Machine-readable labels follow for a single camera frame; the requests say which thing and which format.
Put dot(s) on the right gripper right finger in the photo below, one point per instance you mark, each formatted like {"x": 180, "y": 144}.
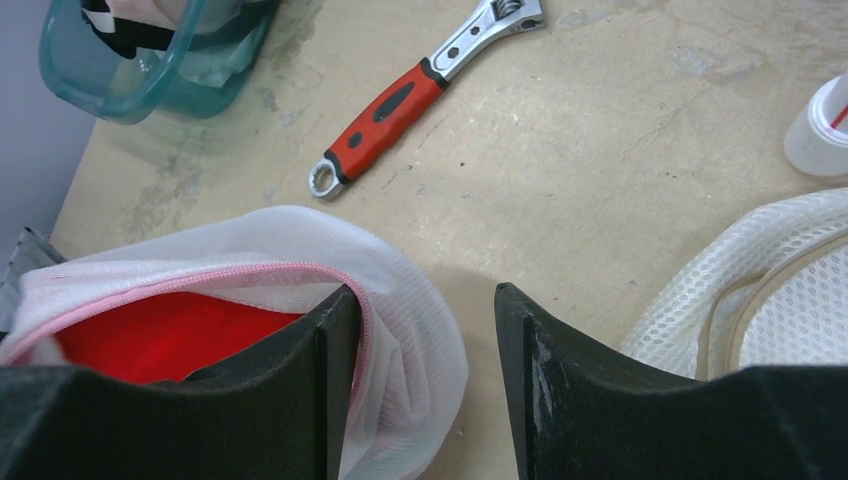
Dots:
{"x": 581, "y": 410}

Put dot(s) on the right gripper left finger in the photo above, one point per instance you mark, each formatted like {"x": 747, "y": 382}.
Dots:
{"x": 276, "y": 410}

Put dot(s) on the red garment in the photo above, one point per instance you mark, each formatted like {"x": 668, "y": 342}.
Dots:
{"x": 167, "y": 337}

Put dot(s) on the teal plastic bin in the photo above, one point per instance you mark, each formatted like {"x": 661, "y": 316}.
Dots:
{"x": 122, "y": 60}

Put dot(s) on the black bra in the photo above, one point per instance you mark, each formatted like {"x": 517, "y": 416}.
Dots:
{"x": 122, "y": 36}

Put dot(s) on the light pink bra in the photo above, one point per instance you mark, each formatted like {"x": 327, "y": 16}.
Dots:
{"x": 159, "y": 13}

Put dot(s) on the white PVC pipe rack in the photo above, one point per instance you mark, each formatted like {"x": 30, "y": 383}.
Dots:
{"x": 816, "y": 141}

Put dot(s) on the red handled adjustable wrench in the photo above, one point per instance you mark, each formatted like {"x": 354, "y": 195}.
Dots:
{"x": 384, "y": 121}

